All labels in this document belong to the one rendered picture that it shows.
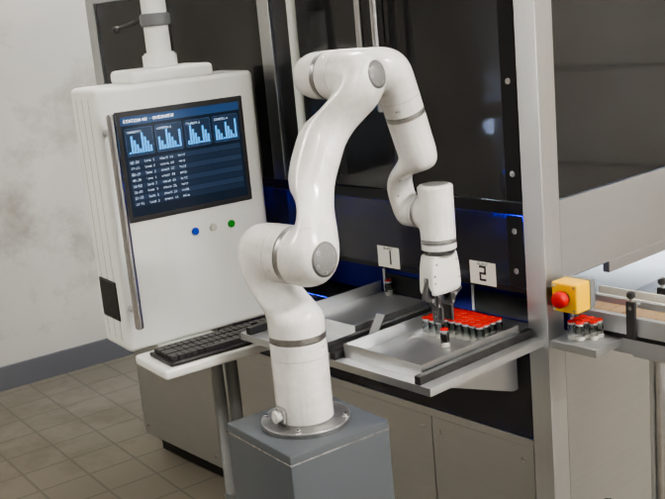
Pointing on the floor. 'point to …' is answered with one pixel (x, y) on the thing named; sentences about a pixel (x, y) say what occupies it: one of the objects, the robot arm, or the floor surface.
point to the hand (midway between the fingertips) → (442, 312)
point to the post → (542, 241)
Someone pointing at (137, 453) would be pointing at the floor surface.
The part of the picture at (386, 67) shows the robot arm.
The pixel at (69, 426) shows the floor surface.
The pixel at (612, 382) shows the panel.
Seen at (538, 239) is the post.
